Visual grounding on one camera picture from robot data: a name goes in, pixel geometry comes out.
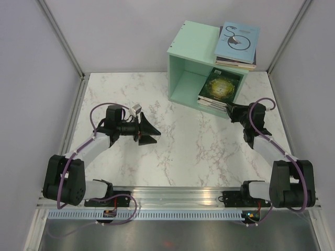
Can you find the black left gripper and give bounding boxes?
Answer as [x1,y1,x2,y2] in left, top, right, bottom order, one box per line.
[116,112,161,145]

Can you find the green forest cover book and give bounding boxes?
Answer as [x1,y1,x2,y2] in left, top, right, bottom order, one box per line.
[198,68,241,103]

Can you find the navy blue book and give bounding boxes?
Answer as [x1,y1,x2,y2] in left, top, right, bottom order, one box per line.
[197,98,227,109]

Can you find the teal ocean cover book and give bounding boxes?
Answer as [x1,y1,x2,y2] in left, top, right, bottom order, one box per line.
[198,101,227,112]

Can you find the dark purple galaxy book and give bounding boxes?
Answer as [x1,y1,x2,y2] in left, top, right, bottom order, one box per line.
[216,25,256,66]

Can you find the light blue SO book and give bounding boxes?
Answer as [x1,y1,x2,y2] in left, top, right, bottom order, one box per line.
[214,21,261,64]

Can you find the black book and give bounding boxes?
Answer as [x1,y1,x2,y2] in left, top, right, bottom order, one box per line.
[197,95,227,106]

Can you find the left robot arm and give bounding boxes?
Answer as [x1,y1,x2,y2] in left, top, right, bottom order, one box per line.
[42,102,161,209]

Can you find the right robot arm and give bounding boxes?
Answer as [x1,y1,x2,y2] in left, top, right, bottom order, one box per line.
[226,102,316,212]

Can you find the mint green open cabinet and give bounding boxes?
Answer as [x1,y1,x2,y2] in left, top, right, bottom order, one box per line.
[167,21,249,119]

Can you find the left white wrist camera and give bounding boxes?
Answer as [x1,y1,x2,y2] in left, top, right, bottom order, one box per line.
[129,104,142,117]

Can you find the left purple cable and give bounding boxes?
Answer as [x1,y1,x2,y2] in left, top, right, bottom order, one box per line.
[56,102,131,210]

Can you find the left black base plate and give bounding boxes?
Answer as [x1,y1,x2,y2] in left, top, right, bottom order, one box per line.
[84,191,131,209]

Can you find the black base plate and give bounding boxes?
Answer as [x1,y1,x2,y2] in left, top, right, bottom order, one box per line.
[84,191,131,209]
[218,190,271,209]

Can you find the aluminium rail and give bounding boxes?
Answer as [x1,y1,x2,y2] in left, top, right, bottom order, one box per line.
[36,185,322,211]

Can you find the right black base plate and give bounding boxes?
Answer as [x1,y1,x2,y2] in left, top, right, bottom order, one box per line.
[218,190,271,209]

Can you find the white slotted cable duct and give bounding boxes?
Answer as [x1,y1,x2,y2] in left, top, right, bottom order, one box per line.
[48,209,244,221]

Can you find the right aluminium corner post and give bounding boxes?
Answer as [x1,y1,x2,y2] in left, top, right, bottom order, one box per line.
[266,0,314,75]

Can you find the aluminium corner post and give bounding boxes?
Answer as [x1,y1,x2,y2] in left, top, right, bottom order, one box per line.
[266,0,314,75]
[36,0,85,80]

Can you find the left aluminium corner post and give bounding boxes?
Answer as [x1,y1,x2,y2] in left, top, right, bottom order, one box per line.
[36,0,85,80]

